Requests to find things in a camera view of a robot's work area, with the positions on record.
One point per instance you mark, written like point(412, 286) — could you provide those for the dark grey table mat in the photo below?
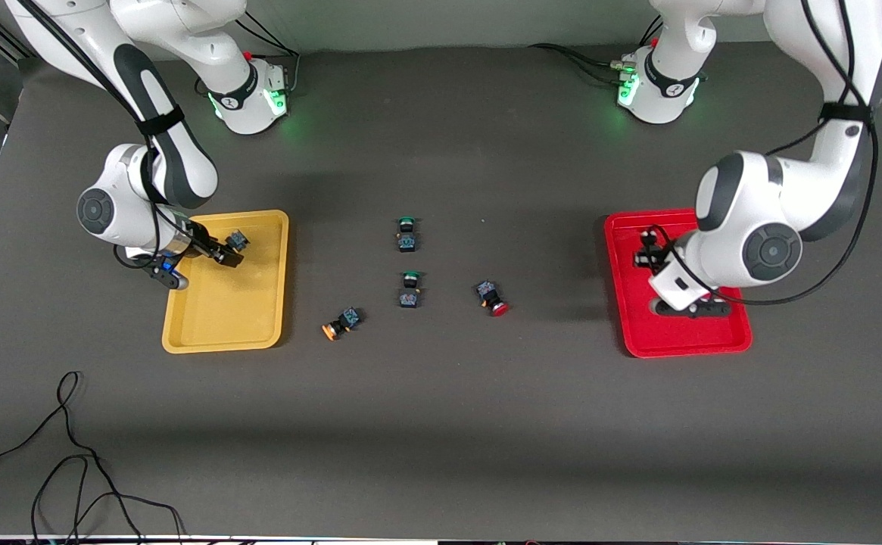
point(440, 424)

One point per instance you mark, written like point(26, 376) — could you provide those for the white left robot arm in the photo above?
point(758, 212)

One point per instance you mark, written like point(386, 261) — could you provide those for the yellow push button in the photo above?
point(346, 320)
point(238, 241)

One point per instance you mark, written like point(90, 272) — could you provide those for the red plastic tray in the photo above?
point(637, 333)

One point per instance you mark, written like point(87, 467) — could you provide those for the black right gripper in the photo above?
point(202, 247)

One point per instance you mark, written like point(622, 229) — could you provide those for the green push button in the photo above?
point(409, 295)
point(407, 238)

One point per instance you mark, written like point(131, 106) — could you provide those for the yellow plastic tray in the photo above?
point(225, 303)

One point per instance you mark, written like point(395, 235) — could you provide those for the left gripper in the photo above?
point(659, 257)

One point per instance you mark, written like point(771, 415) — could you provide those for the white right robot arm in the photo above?
point(183, 30)

